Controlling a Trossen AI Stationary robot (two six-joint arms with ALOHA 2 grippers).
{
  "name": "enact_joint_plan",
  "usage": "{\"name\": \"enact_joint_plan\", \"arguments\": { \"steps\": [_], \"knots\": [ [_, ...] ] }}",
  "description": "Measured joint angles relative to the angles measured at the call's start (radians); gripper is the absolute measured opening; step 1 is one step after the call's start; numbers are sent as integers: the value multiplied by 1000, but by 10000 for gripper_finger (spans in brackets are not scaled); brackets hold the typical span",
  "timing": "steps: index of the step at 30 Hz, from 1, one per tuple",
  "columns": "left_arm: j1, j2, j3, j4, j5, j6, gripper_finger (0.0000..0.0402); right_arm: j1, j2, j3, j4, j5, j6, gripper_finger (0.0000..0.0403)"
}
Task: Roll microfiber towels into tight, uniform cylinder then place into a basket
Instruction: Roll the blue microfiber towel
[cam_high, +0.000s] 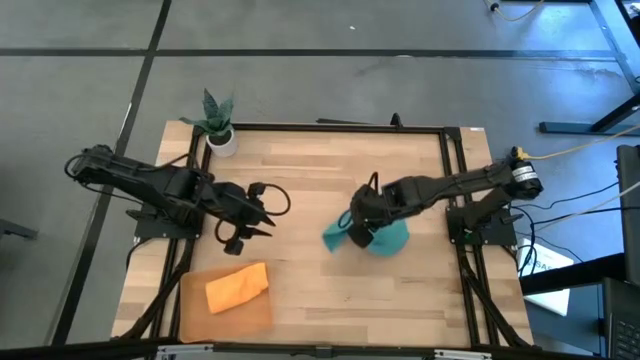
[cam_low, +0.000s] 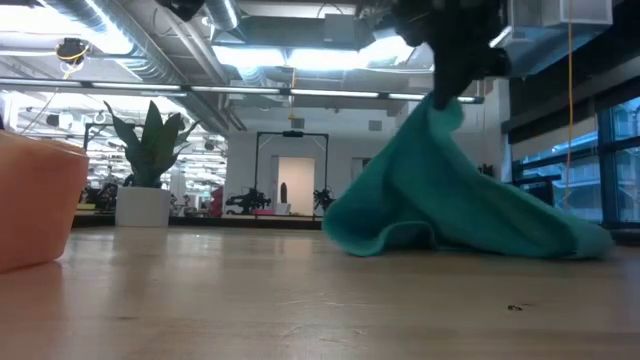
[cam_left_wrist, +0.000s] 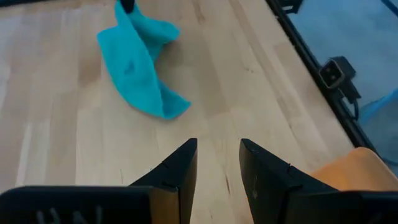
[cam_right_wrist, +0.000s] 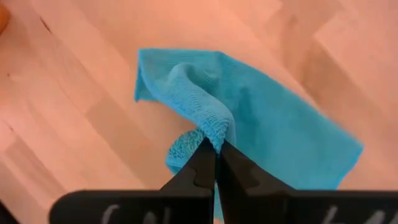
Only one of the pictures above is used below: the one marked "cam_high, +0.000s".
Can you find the dark monitor panel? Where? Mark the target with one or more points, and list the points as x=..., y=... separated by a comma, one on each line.
x=630, y=215

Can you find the black bracket with bar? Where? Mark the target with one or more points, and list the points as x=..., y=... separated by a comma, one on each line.
x=396, y=120

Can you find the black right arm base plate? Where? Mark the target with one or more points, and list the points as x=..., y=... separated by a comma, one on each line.
x=502, y=231

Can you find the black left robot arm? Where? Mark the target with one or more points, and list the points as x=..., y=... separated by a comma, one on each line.
x=130, y=175

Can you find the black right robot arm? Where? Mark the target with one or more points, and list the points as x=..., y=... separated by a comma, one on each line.
x=450, y=187

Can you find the green plant in white pot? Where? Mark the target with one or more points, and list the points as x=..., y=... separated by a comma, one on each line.
x=222, y=145

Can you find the teal microfiber towel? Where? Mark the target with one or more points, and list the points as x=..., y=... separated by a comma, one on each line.
x=390, y=242

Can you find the white cardboard box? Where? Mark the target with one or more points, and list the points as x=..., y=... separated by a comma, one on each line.
x=550, y=302

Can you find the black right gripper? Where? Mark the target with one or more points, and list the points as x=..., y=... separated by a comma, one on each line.
x=372, y=207

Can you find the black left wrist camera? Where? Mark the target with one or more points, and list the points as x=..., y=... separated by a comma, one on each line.
x=233, y=246

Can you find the wooden tray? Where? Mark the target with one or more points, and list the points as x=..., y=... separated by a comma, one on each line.
x=220, y=327

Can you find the black table beam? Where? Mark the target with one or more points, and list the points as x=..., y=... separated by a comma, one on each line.
x=570, y=275

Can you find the black camera stand beam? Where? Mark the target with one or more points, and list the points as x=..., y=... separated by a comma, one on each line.
x=320, y=351

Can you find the grey furniture foot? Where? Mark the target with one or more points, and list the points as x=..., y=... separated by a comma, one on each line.
x=15, y=230

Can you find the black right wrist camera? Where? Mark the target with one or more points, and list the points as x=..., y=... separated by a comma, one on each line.
x=360, y=236

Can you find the black laptop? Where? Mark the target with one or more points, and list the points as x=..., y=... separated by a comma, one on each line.
x=620, y=310

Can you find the black desk leg frame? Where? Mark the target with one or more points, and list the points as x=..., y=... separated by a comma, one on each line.
x=565, y=128

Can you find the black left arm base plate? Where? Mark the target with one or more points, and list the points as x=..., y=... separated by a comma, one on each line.
x=150, y=231

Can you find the orange microfiber towel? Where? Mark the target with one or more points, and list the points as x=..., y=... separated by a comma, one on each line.
x=235, y=289

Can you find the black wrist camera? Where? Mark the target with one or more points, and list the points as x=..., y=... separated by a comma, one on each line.
x=233, y=246
x=360, y=236

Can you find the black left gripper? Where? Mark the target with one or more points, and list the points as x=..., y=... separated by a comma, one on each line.
x=230, y=202

